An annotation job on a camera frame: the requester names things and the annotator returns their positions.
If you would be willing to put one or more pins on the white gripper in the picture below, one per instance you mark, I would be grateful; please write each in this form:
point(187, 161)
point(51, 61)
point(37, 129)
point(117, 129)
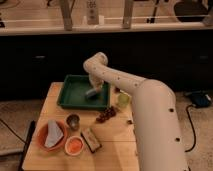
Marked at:
point(96, 82)

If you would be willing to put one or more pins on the grey blue sponge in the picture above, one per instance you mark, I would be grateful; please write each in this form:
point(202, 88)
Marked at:
point(91, 93)

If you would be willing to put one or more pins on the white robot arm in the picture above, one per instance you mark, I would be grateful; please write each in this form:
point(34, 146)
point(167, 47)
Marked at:
point(156, 126)

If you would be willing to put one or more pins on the green plastic tray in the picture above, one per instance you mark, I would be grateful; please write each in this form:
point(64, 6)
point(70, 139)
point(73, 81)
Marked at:
point(73, 94)

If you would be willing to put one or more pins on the bunch of red grapes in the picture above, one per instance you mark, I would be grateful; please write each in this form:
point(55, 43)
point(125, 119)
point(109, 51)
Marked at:
point(106, 114)

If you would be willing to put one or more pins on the small metal cup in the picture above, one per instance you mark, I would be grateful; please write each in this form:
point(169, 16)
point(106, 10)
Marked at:
point(73, 121)

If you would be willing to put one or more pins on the grey folded cloth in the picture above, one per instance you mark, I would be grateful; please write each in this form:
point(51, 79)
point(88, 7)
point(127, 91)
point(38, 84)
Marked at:
point(54, 135)

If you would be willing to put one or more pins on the white bowl with orange contents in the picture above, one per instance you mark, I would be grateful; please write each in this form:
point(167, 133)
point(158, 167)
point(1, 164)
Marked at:
point(74, 145)

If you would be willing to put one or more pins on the black bar at table side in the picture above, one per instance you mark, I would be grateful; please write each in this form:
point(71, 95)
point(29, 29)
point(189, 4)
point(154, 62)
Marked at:
point(26, 146)

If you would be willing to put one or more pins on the dark blue floor device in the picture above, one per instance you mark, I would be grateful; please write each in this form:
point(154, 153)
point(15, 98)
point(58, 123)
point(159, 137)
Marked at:
point(201, 100)

